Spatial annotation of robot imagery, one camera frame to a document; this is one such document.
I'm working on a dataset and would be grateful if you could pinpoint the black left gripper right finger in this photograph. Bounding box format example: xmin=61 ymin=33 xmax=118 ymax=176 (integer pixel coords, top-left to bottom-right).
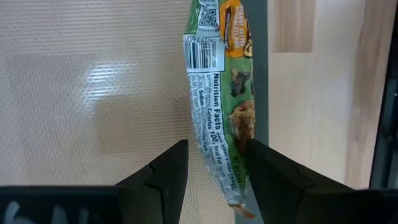
xmin=246 ymin=138 xmax=354 ymax=224

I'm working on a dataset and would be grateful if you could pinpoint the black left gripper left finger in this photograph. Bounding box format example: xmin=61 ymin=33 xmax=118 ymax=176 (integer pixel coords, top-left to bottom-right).
xmin=114 ymin=139 xmax=190 ymax=224

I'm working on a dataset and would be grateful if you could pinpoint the orange-ended Chewy granola bar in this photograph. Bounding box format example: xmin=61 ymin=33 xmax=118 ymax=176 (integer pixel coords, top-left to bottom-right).
xmin=182 ymin=0 xmax=257 ymax=219

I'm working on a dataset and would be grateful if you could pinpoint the beige woven mat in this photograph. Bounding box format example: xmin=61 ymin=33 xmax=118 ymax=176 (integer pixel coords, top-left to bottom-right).
xmin=0 ymin=0 xmax=270 ymax=224

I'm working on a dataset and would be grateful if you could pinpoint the black table frame post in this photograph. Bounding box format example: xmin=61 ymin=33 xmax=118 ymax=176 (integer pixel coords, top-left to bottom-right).
xmin=369 ymin=0 xmax=398 ymax=190

